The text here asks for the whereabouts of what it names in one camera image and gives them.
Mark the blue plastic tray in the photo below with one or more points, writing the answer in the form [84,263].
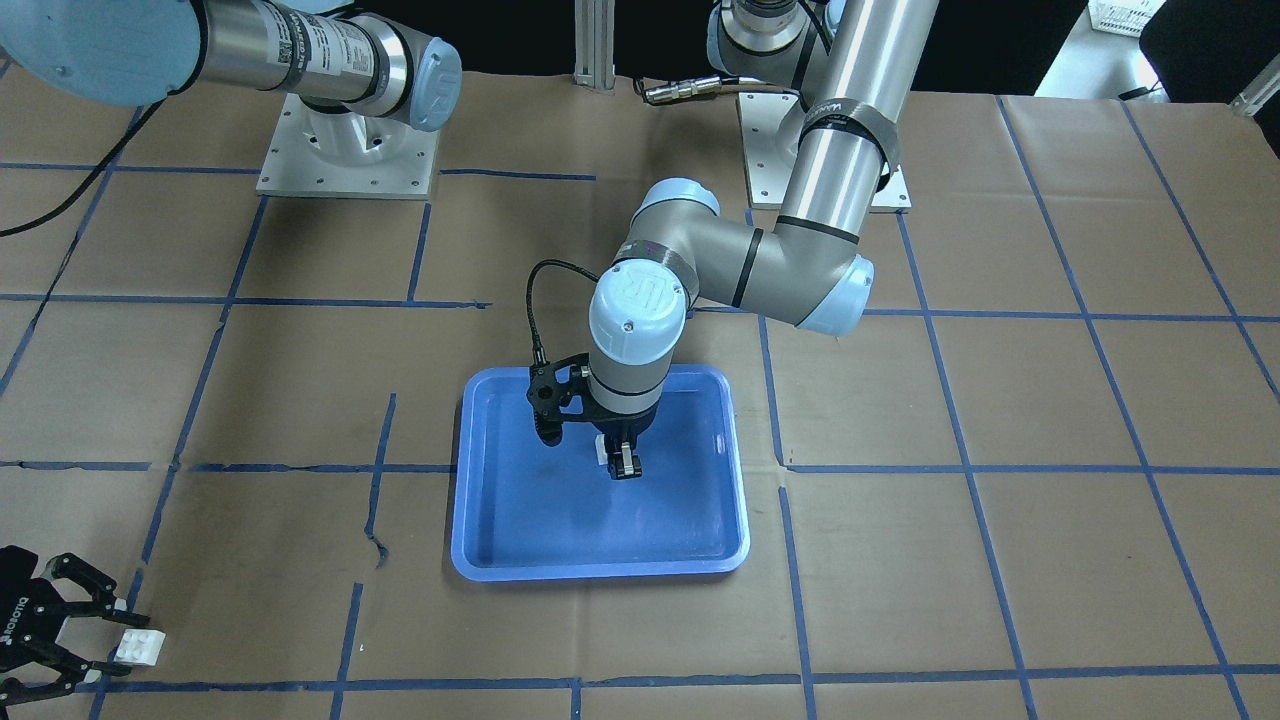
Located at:
[525,512]

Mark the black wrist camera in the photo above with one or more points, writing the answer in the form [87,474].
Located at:
[555,394]

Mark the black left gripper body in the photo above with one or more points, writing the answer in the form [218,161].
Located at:
[627,421]

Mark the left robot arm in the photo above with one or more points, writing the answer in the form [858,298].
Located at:
[851,80]

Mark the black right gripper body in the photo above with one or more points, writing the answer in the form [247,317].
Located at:
[22,612]

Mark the aluminium frame post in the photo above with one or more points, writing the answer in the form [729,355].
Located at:
[593,30]

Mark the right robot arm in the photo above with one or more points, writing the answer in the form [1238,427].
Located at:
[168,165]

